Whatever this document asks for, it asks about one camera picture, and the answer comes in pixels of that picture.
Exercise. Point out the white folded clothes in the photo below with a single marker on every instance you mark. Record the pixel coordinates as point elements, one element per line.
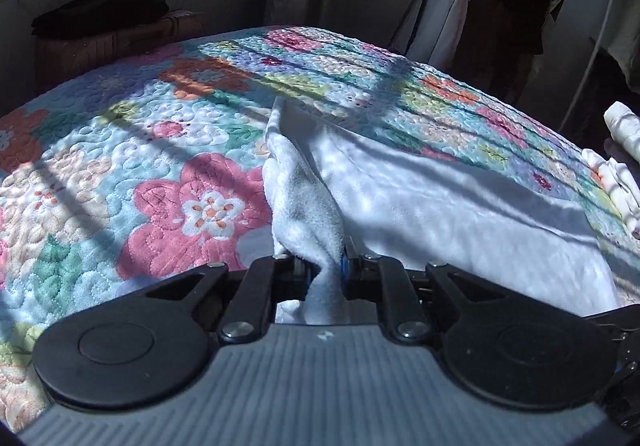
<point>620,186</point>

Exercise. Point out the white sweatshirt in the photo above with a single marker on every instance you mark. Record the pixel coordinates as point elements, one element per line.
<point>327,187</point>

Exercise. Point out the white pole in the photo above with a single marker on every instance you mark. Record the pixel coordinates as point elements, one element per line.
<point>583,81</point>

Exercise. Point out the white padded blanket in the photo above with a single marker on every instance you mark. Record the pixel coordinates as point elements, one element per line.
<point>624,127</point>

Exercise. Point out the dark hanging clothes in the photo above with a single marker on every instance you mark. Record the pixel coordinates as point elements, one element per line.
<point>499,43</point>

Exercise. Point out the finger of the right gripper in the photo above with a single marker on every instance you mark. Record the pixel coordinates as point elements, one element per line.
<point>610,344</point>

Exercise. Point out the black bag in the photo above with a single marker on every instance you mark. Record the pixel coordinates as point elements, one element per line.
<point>84,18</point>

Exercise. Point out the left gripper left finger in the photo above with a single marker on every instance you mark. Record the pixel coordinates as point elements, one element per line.
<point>267,282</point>

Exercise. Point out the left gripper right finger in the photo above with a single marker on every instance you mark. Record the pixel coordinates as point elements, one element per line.
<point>383,281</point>

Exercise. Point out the colourful floral quilt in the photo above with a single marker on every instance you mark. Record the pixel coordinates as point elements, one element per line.
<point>151,165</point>

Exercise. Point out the white hanging garment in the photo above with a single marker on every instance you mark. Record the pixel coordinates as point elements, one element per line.
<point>433,36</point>

